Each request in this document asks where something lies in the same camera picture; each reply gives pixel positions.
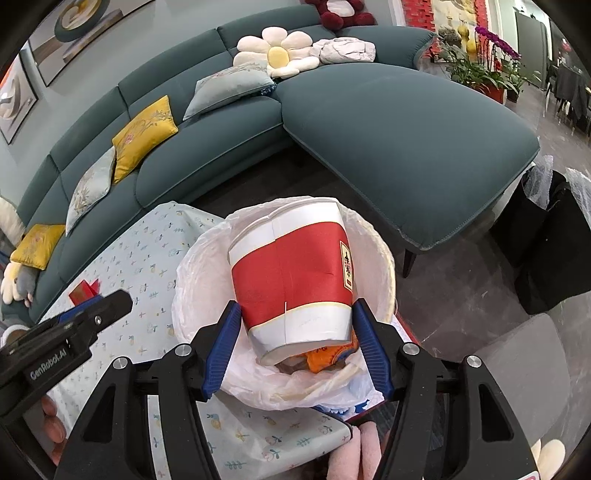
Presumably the orange plastic bag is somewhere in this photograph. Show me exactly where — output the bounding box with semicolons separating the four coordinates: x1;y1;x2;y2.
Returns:
304;333;359;373

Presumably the potted orchid plant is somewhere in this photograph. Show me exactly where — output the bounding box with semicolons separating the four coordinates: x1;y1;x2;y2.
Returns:
438;24;529;104

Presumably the white lined trash bin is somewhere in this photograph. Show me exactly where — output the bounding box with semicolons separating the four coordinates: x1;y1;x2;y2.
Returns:
172;198;396;411

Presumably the framed wall picture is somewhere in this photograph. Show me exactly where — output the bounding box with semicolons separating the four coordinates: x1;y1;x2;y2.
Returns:
28;0;149;87
0;54;38;144

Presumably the daisy flower pillow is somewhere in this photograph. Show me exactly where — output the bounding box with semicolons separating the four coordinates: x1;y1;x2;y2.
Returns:
233;26;321;79

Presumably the floral light blue tablecloth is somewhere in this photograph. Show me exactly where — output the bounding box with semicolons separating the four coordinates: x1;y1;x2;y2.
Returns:
52;202;353;479

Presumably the teal sectional sofa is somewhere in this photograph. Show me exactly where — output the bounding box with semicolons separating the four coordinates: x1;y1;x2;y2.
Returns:
2;5;540;324

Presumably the black bag with plastic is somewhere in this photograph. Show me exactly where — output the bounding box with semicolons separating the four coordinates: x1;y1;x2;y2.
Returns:
491;155;591;315

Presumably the grey mouse plush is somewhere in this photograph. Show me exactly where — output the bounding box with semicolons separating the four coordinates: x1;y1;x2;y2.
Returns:
14;265;39;308

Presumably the grey green cushion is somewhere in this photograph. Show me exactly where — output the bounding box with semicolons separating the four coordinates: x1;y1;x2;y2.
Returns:
182;62;274;121

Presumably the white caterpillar plush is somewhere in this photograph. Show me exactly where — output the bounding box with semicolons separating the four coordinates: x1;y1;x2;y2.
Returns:
0;197;25;247

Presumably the yellow cushion left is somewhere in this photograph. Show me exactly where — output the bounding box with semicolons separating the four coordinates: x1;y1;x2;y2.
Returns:
10;224;65;270

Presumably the light blue embroidered cushion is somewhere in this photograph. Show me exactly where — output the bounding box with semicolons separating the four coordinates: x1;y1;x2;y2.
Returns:
65;146;116;236

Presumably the red white paper cup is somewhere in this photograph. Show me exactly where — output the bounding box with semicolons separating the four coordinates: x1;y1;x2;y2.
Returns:
228;198;353;366

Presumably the yellow cushion centre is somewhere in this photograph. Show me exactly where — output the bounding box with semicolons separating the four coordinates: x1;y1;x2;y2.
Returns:
112;95;178;184

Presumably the red white plush monkey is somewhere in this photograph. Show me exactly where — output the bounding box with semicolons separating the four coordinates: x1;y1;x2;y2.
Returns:
304;0;377;32

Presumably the white folded blanket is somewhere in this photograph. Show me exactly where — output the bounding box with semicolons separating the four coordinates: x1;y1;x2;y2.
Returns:
311;37;377;65

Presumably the yellow cushion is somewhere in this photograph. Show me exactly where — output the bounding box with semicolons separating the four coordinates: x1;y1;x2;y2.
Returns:
10;224;65;270
112;95;178;184

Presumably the red gold gift envelope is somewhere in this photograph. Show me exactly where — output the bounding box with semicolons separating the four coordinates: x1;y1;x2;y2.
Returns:
68;279;100;306

